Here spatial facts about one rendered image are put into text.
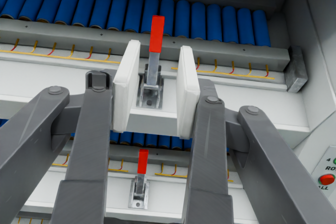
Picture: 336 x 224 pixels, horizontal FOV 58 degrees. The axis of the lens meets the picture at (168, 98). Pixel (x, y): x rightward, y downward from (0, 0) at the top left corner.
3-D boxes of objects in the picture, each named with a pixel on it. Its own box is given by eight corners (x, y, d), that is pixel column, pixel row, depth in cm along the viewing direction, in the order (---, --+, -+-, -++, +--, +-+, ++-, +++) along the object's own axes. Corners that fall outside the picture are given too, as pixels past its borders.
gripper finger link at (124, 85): (124, 134, 16) (110, 133, 16) (137, 80, 22) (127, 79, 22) (128, 82, 14) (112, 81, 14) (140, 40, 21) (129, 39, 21)
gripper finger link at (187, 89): (185, 88, 15) (200, 90, 15) (180, 44, 21) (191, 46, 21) (177, 139, 16) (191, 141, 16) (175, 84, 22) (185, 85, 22)
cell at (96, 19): (112, 1, 40) (104, 37, 37) (98, 0, 40) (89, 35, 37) (111, -10, 39) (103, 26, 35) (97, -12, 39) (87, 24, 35)
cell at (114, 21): (127, 3, 40) (121, 39, 37) (113, 2, 40) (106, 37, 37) (127, -8, 39) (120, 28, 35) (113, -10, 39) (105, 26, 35)
